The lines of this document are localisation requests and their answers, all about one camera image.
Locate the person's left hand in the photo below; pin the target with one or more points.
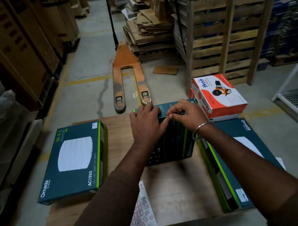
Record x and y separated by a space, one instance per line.
146 127

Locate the person's right hand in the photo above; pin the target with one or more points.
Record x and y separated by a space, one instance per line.
191 116

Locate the person's right thumb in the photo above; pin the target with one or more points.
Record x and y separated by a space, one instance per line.
176 118

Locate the person's left thumb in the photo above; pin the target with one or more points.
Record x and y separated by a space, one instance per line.
164 124

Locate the person's left forearm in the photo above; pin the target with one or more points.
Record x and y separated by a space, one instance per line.
106 203

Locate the person's right forearm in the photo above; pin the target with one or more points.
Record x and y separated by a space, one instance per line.
259 173

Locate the silver wrist bangle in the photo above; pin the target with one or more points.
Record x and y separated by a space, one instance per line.
201 127

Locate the red box underneath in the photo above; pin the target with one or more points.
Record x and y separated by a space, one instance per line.
192 95

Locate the orange white product box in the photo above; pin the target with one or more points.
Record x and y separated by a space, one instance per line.
218 94

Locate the cardboard scrap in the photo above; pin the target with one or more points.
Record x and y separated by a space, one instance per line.
165 70

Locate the orange pallet jack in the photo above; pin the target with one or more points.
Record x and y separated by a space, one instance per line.
126 73

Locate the teal router box green edge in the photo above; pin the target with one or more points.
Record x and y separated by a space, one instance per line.
235 165

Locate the wooden pallet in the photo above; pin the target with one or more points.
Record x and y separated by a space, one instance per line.
227 42

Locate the white sticker sheet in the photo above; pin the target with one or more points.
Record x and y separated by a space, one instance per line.
141 213

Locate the teal router box white disc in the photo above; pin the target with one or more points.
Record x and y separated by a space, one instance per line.
74 162

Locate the pile of flattened cardboard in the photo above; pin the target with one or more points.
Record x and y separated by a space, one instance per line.
148 20

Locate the stack of blue white bundles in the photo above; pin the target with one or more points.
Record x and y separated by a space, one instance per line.
255 5

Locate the row of tall cardboard boxes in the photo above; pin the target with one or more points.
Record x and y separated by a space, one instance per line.
25 43

